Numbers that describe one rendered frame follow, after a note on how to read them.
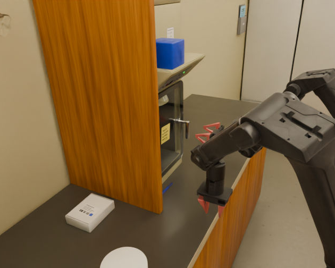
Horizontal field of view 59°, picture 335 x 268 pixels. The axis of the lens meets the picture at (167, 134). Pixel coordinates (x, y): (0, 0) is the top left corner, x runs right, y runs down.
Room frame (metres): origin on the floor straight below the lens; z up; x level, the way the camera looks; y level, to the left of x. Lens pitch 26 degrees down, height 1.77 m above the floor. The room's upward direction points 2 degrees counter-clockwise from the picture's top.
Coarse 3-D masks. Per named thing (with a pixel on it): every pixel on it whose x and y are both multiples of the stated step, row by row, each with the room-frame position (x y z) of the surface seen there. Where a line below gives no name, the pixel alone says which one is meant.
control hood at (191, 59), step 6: (186, 54) 1.28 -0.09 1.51; (192, 54) 1.27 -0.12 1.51; (198, 54) 1.27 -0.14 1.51; (204, 54) 1.27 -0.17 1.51; (186, 60) 1.17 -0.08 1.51; (192, 60) 1.16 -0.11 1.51; (198, 60) 1.21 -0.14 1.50; (180, 66) 1.07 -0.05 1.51; (186, 66) 1.11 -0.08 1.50; (192, 66) 1.24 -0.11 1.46; (162, 72) 1.01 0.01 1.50; (168, 72) 1.00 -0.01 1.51; (174, 72) 1.02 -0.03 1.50; (186, 72) 1.25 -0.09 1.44; (162, 78) 1.01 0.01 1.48; (168, 78) 1.01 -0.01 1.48; (162, 84) 1.02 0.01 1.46
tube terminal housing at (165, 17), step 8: (160, 8) 1.18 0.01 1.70; (168, 8) 1.23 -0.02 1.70; (176, 8) 1.29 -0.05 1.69; (160, 16) 1.18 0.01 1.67; (168, 16) 1.23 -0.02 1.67; (176, 16) 1.29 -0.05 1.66; (160, 24) 1.17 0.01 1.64; (168, 24) 1.23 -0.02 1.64; (176, 24) 1.29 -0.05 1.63; (160, 32) 1.17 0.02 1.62; (176, 32) 1.29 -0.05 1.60; (176, 168) 1.27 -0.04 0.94; (168, 176) 1.20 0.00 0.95
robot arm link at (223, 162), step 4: (220, 160) 0.77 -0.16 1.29; (216, 164) 0.75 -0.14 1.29; (220, 164) 0.75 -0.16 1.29; (224, 164) 0.75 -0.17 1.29; (212, 168) 0.74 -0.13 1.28; (216, 168) 0.74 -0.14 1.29; (220, 168) 0.74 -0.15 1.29; (224, 168) 0.75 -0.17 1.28; (208, 172) 0.75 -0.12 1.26; (212, 172) 0.74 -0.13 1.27; (216, 172) 0.74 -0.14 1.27; (220, 172) 0.74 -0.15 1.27; (224, 172) 0.75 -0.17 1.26; (208, 176) 0.75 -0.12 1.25; (212, 176) 0.74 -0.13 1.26; (216, 176) 0.74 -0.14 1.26; (220, 176) 0.74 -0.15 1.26; (224, 176) 0.75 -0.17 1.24; (212, 180) 0.74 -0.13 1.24; (216, 180) 0.74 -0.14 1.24
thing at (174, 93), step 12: (180, 84) 1.29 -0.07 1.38; (168, 96) 1.19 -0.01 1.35; (180, 96) 1.29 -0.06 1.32; (168, 108) 1.19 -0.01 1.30; (180, 108) 1.29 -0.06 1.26; (168, 120) 1.19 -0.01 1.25; (180, 132) 1.29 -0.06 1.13; (168, 144) 1.18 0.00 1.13; (180, 144) 1.29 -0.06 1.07; (168, 156) 1.18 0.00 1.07; (180, 156) 1.29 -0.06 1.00; (168, 168) 1.17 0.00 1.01
